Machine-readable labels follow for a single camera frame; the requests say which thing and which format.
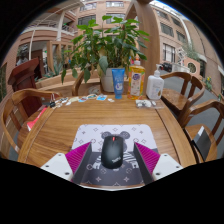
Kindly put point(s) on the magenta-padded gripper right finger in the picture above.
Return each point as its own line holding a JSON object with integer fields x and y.
{"x": 165, "y": 165}

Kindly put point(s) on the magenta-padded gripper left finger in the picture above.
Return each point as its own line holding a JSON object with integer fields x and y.
{"x": 60, "y": 165}

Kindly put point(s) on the black computer mouse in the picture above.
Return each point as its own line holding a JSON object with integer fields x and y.
{"x": 112, "y": 151}

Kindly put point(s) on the grey white printed mouse pad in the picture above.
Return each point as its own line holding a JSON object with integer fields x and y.
{"x": 96, "y": 133}

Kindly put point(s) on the black notebook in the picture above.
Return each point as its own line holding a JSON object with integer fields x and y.
{"x": 201, "y": 143}

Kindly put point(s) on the red and white bag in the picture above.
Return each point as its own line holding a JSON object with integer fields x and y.
{"x": 35, "y": 121}

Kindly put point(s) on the key bunch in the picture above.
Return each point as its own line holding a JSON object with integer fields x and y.
{"x": 52, "y": 103}

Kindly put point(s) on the clear plastic packets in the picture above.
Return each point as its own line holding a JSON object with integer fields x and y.
{"x": 145, "y": 103}

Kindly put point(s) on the wooden armchair with empty seat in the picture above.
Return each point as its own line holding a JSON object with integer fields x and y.
{"x": 173, "y": 96}

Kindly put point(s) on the small blue white packet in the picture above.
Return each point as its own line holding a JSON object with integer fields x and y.
{"x": 91, "y": 96}
{"x": 101, "y": 98}

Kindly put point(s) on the wooden armchair with black notebook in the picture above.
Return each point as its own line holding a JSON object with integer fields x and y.
{"x": 213, "y": 106}

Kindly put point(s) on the white pump bottle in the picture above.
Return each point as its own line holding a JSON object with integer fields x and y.
{"x": 154, "y": 86}

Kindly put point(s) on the wooden armchair with red bag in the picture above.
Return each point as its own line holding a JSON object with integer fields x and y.
{"x": 20, "y": 96}

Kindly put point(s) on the wooden chair behind plant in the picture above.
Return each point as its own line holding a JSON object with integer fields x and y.
{"x": 78, "y": 83}

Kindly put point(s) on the yellow liquid bottle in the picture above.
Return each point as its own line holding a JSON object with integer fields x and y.
{"x": 136, "y": 81}

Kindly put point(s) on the blue tube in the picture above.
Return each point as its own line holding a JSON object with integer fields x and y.
{"x": 118, "y": 83}

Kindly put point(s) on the spiky green agave plant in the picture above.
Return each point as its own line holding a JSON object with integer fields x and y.
{"x": 53, "y": 70}

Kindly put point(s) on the dark parked car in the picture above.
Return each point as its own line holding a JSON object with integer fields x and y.
{"x": 166, "y": 67}

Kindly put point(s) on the white outdoor sculpture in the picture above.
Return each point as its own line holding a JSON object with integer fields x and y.
{"x": 181, "y": 56}

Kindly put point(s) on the dark bust statue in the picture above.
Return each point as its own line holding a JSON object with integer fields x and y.
{"x": 22, "y": 58}

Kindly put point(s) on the green plant in white pot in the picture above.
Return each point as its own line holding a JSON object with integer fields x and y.
{"x": 106, "y": 43}

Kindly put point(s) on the dark red wooden pedestal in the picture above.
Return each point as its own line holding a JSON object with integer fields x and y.
{"x": 25, "y": 75}

